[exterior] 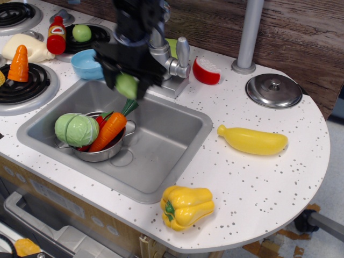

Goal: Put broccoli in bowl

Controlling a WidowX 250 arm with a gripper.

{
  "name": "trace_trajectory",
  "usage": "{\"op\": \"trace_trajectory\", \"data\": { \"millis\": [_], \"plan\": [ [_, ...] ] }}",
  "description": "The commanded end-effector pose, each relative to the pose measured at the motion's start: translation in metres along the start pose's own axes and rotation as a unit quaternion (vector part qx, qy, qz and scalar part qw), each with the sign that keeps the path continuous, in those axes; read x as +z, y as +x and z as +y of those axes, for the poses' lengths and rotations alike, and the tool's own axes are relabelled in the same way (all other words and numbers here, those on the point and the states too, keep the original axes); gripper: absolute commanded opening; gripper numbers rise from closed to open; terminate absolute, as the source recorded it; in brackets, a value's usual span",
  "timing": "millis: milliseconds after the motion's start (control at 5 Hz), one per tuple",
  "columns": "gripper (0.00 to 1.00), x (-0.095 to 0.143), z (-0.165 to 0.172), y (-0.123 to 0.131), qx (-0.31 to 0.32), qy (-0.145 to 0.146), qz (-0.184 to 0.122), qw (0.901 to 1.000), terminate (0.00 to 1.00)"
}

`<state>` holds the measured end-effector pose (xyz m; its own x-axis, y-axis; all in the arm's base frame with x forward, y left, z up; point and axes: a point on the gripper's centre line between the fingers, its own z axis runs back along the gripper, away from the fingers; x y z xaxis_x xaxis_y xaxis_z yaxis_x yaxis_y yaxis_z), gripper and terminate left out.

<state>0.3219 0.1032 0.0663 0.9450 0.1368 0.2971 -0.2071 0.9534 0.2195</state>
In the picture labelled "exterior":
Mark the orange toy below counter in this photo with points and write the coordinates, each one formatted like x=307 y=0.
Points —
x=25 y=247

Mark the yellow toy bell pepper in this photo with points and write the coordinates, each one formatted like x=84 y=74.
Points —
x=183 y=206

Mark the back right stove burner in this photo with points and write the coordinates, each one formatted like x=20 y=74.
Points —
x=99 y=33

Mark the green toy cabbage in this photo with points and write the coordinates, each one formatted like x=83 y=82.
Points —
x=76 y=130

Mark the back left stove burner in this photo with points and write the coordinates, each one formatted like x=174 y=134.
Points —
x=17 y=17

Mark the yellow toy corn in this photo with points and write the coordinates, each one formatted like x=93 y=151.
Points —
x=2 y=78

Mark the grey stove knob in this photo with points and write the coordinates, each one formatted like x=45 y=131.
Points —
x=68 y=19

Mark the red toy cheese wedge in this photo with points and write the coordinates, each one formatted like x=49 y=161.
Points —
x=205 y=71

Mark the light blue plastic bowl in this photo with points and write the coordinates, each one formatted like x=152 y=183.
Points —
x=85 y=66

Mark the silver toy faucet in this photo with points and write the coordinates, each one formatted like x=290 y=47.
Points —
x=178 y=70

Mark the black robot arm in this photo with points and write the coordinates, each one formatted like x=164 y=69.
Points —
x=135 y=20

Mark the orange toy cone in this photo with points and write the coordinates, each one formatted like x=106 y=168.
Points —
x=19 y=67

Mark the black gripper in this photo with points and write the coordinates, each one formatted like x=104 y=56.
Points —
x=129 y=57

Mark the green toy apple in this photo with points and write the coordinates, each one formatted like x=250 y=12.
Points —
x=81 y=33

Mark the grey oven door handle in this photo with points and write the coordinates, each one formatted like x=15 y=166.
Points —
x=66 y=241

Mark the grey vertical pole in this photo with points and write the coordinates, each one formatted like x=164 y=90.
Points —
x=244 y=63

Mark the steel pot lid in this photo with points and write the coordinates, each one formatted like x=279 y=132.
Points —
x=273 y=91

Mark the red toy pepper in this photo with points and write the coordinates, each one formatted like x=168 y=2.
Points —
x=101 y=119

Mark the red toy ketchup bottle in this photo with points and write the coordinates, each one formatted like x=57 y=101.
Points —
x=56 y=41

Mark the yellow toy banana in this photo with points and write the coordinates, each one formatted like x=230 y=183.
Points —
x=253 y=141

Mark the light green flat plate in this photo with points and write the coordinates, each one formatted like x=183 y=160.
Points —
x=172 y=45

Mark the orange toy carrot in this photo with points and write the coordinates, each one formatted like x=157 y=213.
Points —
x=113 y=126

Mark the cream toy chicken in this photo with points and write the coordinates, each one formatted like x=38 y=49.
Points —
x=36 y=50

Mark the small steel pot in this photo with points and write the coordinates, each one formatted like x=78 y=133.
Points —
x=108 y=152

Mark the light green toy broccoli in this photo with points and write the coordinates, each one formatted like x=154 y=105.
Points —
x=127 y=86

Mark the silver sink basin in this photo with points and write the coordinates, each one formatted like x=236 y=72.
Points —
x=162 y=139

